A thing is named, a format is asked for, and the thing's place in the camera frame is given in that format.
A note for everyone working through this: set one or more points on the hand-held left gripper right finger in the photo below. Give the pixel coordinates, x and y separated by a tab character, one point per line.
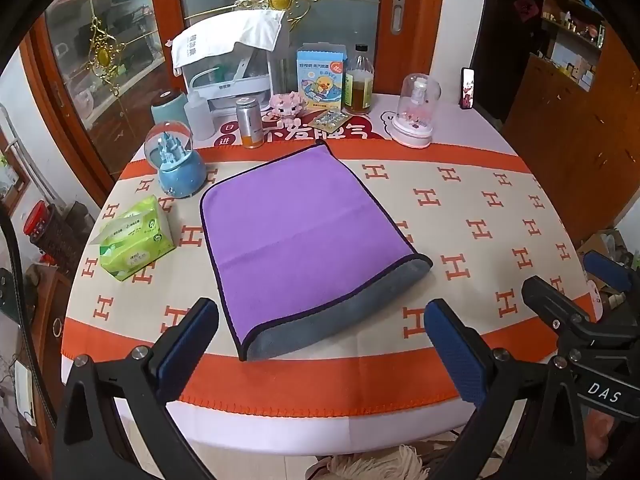
452	345

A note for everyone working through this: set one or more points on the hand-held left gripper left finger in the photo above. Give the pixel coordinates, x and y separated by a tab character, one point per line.
186	340

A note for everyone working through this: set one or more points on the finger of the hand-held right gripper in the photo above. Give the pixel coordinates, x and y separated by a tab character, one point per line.
607	267
555	300

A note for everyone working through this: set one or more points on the purple and grey towel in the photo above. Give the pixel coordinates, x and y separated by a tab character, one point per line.
300	230

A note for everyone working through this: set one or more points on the green tissue pack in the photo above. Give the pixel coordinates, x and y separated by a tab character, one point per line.
135	245

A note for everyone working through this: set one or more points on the orange beige printed blanket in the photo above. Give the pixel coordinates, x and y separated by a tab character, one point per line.
475	220

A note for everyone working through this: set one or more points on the wooden cabinet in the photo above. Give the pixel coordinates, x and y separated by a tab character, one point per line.
565	135

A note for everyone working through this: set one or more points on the red lidded jar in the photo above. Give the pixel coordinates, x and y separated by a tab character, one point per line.
65	237

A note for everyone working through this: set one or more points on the blue castle snow globe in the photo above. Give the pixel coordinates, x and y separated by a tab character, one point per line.
177	165

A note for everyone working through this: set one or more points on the red lid jar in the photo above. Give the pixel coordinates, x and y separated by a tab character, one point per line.
36	220

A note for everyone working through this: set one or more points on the wooden shelf with boxes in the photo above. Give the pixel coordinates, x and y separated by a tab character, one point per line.
575	55

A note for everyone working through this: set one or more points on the white plastic bottle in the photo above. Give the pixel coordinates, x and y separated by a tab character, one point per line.
199	117

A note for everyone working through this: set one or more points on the silver metal can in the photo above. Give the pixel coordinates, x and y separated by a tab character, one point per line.
249	125

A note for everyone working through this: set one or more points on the black smartphone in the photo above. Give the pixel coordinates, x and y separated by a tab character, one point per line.
467	87

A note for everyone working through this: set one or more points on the teal cup with lid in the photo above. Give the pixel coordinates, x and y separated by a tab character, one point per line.
168	106

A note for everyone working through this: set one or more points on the pink dome music box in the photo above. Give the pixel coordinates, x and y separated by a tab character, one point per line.
415	110

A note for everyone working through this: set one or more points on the pink block toy figure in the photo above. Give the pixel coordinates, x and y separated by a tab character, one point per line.
288	105

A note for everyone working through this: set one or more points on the silver pill blister pack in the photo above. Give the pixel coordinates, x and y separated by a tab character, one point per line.
327	120

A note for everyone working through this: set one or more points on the white countertop appliance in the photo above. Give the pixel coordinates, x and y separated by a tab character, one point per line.
240	80

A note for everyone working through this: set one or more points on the glass bottle with amber liquid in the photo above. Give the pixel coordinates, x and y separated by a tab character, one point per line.
359	87

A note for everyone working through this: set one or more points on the blue box with duck print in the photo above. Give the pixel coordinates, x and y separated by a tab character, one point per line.
321	80

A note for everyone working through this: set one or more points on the small gold door ornament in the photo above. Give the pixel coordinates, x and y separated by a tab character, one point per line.
104	55

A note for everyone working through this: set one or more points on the white cloth cover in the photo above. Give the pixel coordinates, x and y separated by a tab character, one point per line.
225	35

